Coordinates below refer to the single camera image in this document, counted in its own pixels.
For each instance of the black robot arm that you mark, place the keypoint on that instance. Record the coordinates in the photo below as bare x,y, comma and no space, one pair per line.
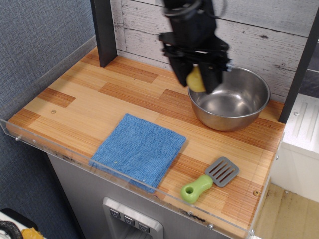
192,44

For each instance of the grey toy fridge cabinet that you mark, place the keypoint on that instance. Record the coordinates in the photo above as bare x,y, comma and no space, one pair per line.
85,192

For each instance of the dark left vertical post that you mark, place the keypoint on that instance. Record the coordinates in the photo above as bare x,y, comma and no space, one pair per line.
104,31

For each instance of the yellow object at corner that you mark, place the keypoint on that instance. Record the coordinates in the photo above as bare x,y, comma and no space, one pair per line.
31,233

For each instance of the dark right vertical post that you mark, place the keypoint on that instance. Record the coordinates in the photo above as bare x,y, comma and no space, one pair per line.
301,69

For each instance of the clear acrylic guard rail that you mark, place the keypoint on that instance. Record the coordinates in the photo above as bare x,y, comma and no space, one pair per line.
62,101

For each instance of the dark vertical post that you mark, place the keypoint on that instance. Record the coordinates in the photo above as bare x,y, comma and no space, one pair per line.
104,31
301,69

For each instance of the stainless steel bowl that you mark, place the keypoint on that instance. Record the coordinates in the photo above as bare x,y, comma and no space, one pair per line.
234,104

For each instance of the yellow potato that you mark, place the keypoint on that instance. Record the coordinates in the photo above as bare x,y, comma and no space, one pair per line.
194,80

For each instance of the blue folded rag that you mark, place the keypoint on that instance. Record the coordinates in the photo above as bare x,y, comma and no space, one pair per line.
138,151

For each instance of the white toy sink counter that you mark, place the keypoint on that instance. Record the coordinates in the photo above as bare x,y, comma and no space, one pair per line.
296,165

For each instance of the green handled grey spatula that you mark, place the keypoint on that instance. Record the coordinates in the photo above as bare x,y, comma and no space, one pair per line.
220,173

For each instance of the silver dispenser button panel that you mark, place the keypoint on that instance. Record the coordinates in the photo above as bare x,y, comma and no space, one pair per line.
127,223

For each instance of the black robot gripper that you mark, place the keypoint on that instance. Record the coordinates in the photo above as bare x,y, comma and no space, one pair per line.
192,40

